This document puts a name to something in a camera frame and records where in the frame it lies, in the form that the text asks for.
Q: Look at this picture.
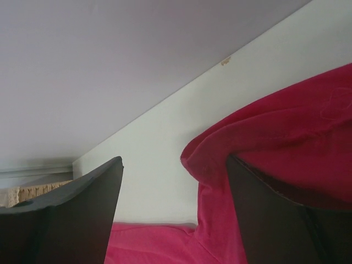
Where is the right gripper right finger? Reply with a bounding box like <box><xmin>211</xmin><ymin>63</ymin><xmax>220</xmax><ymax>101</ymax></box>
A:
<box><xmin>226</xmin><ymin>155</ymin><xmax>351</xmax><ymax>263</ymax></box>

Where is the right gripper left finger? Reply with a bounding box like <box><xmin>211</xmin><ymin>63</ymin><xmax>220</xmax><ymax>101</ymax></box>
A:
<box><xmin>1</xmin><ymin>157</ymin><xmax>123</xmax><ymax>263</ymax></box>

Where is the wicker basket with liner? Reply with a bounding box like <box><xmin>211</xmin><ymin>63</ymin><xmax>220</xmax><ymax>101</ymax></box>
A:
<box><xmin>0</xmin><ymin>180</ymin><xmax>73</xmax><ymax>208</ymax></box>

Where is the pink t shirt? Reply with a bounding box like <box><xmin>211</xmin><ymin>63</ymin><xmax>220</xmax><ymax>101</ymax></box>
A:
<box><xmin>104</xmin><ymin>64</ymin><xmax>351</xmax><ymax>263</ymax></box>

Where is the left aluminium frame post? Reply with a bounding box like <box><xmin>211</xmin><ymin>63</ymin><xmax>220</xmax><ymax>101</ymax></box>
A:
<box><xmin>1</xmin><ymin>164</ymin><xmax>73</xmax><ymax>179</ymax></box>

